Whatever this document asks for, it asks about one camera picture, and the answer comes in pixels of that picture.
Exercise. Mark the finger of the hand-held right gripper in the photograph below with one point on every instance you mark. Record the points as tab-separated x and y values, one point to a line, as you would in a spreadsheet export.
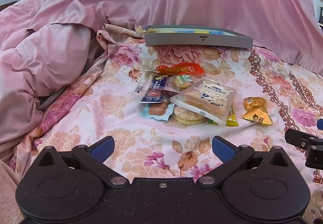
300	138
320	123

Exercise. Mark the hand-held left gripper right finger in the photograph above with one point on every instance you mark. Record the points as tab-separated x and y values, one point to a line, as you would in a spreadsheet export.
223	149

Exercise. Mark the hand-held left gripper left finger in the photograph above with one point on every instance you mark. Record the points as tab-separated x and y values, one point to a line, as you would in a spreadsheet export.
103	149

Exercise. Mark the round biscuit packet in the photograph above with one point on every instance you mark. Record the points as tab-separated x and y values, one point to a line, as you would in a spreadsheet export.
186	115

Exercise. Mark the toast bread packet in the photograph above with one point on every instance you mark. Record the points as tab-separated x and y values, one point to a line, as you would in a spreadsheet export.
207	98

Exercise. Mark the sausage packet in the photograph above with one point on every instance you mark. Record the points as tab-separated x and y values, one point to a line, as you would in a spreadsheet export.
156	110

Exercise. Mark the clear dark meat packet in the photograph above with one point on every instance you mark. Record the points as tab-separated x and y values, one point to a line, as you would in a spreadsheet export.
169	94

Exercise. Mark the green label cake packet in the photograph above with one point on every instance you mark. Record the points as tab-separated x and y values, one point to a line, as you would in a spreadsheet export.
181	82

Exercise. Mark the purple stick packet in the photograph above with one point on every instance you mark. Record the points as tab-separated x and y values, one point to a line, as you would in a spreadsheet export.
155	88

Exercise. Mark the red dried tofu packet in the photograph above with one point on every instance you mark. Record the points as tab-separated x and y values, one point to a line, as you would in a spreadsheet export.
176	69

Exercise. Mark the grey cardboard box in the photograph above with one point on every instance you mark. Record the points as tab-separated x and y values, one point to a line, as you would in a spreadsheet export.
176	41

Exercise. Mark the floral bedsheet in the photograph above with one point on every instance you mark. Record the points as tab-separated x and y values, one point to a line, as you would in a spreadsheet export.
126	138

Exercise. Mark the yellow triangular snack packet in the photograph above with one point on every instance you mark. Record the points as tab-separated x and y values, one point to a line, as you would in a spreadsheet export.
257	118

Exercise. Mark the gold wrapped snack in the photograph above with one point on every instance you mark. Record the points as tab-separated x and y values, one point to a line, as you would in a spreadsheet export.
254	103

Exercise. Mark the crumpled yellow paper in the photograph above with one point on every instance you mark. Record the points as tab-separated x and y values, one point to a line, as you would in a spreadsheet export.
140	30

